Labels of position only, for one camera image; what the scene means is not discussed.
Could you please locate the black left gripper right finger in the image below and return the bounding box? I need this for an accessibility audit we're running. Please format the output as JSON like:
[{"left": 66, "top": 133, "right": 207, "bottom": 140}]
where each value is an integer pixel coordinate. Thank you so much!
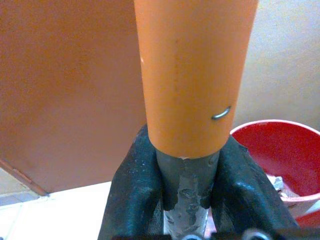
[{"left": 209, "top": 135, "right": 301, "bottom": 238}]

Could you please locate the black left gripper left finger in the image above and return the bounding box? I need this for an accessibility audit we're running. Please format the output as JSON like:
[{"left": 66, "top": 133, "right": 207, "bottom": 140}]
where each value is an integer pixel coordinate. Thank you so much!
[{"left": 97, "top": 124, "right": 167, "bottom": 240}]

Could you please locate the orange-handled broom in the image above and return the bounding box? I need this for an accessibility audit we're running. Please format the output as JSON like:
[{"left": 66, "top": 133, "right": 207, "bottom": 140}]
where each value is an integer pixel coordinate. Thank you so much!
[{"left": 133, "top": 0, "right": 259, "bottom": 240}]

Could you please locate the crumpled white paper scrap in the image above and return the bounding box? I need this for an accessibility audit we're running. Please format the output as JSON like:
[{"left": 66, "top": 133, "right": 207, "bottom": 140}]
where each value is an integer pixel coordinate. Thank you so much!
[{"left": 265, "top": 172, "right": 296, "bottom": 208}]

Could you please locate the red plastic bucket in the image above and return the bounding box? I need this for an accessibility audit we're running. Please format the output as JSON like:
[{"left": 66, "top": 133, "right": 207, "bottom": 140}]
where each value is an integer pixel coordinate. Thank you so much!
[{"left": 229, "top": 119, "right": 320, "bottom": 230}]

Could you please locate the brown wooden door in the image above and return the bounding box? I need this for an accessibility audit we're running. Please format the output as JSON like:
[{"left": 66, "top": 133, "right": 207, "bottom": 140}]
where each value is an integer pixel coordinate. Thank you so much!
[{"left": 0, "top": 0, "right": 148, "bottom": 196}]

